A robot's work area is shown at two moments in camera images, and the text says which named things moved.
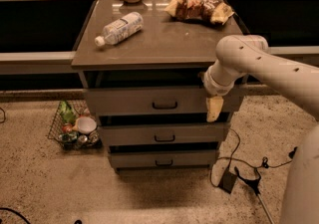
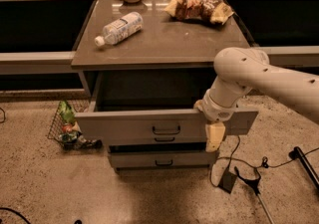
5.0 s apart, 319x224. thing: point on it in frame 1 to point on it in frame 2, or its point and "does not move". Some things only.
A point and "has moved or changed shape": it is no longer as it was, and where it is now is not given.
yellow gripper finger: x=201 y=75 to x=199 y=104
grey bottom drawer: x=162 y=158 does not move
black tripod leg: x=255 y=185 does not move
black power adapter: x=227 y=181 does not move
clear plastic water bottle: x=121 y=29 does not move
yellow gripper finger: x=213 y=105 to x=214 y=133
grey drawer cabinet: x=142 y=56 does not move
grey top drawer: x=155 y=101 has moved or changed shape
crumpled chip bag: x=202 y=7 does not move
